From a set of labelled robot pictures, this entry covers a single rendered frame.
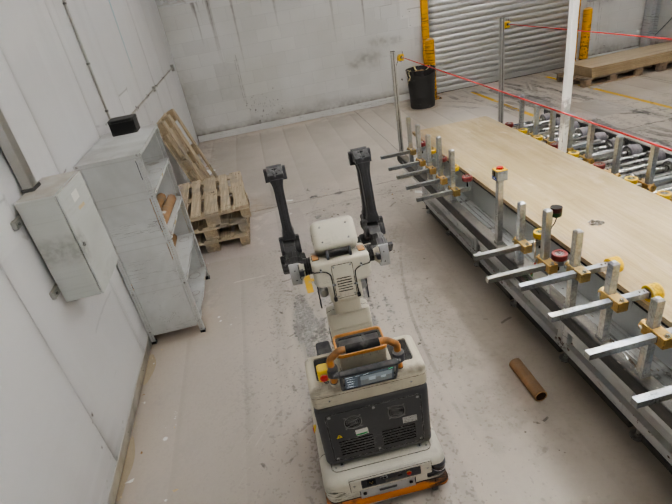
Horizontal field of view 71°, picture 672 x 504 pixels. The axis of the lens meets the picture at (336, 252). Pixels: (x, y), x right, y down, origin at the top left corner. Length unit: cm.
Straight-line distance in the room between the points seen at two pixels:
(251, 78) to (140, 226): 645
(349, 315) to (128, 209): 192
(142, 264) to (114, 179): 68
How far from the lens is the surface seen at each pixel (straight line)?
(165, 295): 399
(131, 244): 380
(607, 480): 296
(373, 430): 242
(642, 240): 303
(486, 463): 290
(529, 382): 321
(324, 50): 988
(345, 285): 226
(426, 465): 258
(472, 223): 355
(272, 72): 980
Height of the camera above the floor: 235
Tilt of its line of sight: 29 degrees down
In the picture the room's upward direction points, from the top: 10 degrees counter-clockwise
